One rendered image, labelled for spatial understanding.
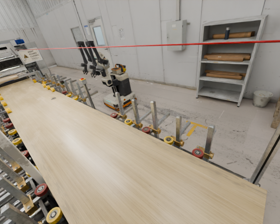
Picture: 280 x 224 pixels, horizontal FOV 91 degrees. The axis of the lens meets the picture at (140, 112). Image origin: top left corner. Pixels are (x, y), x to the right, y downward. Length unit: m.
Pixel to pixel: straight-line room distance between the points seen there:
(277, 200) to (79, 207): 1.95
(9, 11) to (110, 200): 11.28
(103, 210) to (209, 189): 0.63
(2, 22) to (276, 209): 12.10
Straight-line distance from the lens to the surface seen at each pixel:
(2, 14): 11.59
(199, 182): 1.02
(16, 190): 1.29
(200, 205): 0.96
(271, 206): 2.18
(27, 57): 5.03
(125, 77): 3.33
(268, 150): 1.07
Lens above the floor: 1.78
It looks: 33 degrees down
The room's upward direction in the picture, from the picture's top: 10 degrees counter-clockwise
